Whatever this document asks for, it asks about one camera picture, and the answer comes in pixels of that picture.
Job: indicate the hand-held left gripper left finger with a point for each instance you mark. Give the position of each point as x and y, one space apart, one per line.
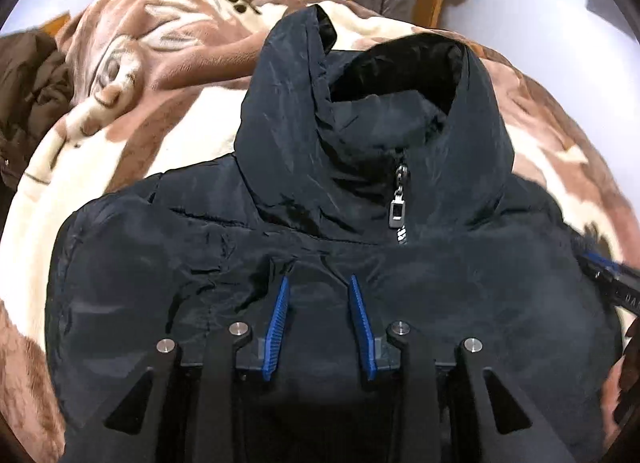
276 328

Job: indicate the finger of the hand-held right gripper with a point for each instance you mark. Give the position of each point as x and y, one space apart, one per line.
597 260

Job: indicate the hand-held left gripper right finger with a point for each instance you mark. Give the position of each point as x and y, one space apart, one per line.
364 328

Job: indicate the black puffer jacket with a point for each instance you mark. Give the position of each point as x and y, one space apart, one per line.
310 183

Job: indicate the brown and cream plush blanket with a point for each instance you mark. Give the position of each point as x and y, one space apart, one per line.
150 93

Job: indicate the brown coat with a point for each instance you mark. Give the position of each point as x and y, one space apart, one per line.
30 93

